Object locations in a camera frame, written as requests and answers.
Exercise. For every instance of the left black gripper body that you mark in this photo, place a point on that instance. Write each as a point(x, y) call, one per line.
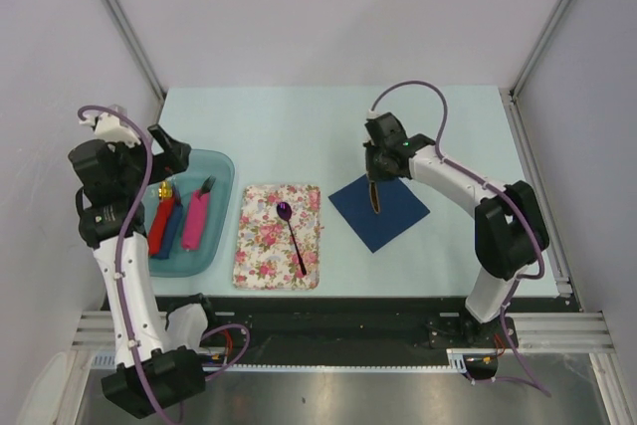
point(133, 163)

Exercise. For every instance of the gold utensil in roll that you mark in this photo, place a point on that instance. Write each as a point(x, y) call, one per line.
point(165, 190)

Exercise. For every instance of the white cable duct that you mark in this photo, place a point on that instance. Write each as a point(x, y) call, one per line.
point(104, 361)

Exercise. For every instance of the dark blue paper napkin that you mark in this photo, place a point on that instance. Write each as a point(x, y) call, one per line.
point(400, 209)

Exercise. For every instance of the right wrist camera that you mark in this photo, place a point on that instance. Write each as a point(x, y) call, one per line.
point(372, 114)

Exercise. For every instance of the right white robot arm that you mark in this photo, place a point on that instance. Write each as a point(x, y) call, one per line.
point(510, 233)

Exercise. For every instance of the aluminium frame rail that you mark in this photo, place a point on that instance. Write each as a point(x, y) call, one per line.
point(537, 332)

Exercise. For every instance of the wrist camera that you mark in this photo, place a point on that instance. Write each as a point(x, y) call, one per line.
point(372, 114)
point(111, 129)

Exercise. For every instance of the blue napkin roll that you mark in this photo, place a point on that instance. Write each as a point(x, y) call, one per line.
point(172, 226)

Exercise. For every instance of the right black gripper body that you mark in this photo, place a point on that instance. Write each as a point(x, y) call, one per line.
point(376, 168)

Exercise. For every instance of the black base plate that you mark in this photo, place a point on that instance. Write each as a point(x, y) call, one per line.
point(359, 332)

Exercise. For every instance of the teal plastic tray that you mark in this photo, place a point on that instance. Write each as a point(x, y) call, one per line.
point(202, 164)

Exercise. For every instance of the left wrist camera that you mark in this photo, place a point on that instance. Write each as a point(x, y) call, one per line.
point(111, 129)

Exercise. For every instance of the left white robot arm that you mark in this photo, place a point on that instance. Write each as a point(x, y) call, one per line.
point(157, 360)

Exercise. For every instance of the purple metal spoon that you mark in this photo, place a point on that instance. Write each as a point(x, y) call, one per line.
point(284, 211)

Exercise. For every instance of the pink napkin roll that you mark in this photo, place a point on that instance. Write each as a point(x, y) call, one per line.
point(195, 221)

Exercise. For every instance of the black utensil in pink roll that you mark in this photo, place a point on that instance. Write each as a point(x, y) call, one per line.
point(207, 185)

